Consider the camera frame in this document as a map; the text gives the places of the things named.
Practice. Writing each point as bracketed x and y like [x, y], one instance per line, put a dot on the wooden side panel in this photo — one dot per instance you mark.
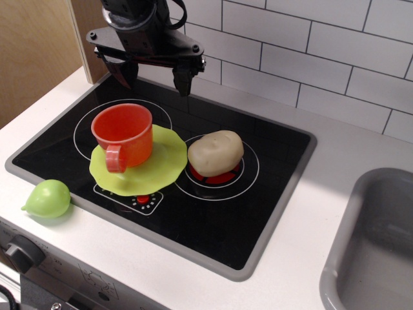
[42, 43]

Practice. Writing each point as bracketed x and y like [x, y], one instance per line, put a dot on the black toy stove top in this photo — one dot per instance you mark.
[222, 223]

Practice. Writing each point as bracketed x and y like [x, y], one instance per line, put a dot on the green toy pear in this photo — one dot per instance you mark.
[49, 199]

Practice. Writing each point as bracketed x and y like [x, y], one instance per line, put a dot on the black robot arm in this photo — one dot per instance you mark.
[141, 32]

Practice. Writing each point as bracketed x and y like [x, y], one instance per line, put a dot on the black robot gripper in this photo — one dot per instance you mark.
[145, 34]

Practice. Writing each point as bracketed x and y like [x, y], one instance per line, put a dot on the beige toy potato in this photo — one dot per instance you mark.
[216, 153]

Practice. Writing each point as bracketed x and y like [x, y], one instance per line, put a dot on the black mount with screw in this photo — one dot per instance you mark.
[30, 296]

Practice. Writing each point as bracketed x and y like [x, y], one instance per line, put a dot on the orange plastic cup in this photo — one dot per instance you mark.
[124, 132]

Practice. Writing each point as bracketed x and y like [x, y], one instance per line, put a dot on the grey oven knob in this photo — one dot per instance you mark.
[24, 254]

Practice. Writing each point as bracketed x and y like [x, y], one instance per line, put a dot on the light green plastic plate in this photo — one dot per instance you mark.
[166, 163]

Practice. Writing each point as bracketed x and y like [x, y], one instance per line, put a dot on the grey toy sink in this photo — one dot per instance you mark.
[370, 262]

